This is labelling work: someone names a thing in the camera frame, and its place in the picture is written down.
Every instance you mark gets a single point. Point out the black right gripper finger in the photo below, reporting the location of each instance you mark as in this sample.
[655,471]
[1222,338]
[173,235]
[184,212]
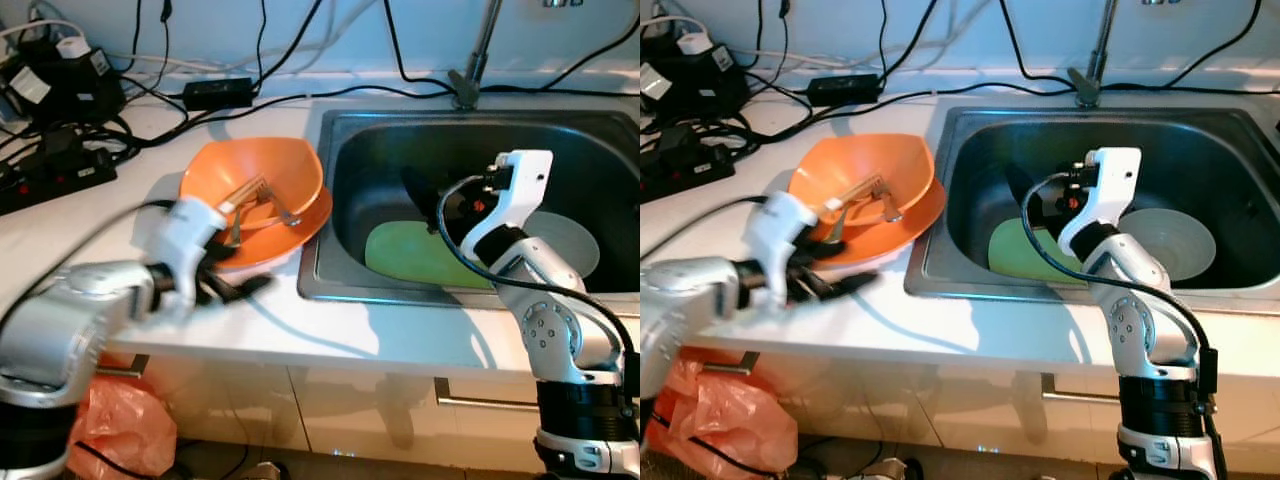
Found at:
[422,192]
[1022,190]

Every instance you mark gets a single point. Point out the orange plastic bowl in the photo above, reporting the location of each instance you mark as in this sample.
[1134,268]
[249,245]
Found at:
[890,160]
[280,165]

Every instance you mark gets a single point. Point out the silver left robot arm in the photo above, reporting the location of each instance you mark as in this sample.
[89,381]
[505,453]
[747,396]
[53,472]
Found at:
[690,310]
[60,320]

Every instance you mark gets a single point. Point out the white kitchen cabinet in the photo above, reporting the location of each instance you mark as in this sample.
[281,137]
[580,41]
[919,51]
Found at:
[950,410]
[350,410]

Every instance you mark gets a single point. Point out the metal fork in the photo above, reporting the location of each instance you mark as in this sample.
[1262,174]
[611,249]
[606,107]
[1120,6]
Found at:
[255,190]
[865,187]

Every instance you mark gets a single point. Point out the green plate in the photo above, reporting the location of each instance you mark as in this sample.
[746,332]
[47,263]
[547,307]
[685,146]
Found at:
[400,255]
[1015,250]

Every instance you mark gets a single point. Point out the stainless steel sink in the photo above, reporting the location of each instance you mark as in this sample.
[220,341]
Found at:
[360,150]
[975,150]

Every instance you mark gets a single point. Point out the chrome faucet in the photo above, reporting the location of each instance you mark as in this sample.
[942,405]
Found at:
[465,90]
[1085,88]

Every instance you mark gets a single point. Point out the grey plate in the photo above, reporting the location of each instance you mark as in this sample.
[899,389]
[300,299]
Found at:
[1185,245]
[575,245]

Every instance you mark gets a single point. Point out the black power adapter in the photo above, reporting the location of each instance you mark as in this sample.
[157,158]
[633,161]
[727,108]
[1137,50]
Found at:
[218,94]
[843,90]

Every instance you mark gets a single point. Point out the orange plastic bag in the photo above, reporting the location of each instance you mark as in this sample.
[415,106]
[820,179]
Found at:
[720,420]
[120,430]

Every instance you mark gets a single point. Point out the black power strip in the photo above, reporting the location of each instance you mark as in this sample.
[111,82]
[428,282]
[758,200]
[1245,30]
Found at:
[680,170]
[60,178]

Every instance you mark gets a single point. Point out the grey robot foot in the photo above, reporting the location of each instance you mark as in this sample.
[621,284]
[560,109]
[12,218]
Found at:
[262,471]
[888,470]

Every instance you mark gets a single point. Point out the black device with white labels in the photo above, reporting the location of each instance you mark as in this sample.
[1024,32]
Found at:
[700,90]
[70,95]

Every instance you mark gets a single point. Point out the white charger plug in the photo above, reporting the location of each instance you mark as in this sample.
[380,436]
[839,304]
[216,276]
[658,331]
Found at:
[73,46]
[694,43]

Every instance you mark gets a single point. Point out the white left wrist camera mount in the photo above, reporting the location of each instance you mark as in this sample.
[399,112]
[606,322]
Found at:
[785,225]
[185,235]

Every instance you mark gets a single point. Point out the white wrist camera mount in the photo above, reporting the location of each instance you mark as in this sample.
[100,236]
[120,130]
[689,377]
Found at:
[185,235]
[520,185]
[1112,180]
[785,225]

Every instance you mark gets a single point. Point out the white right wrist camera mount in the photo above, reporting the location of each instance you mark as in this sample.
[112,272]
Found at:
[1112,180]
[520,185]

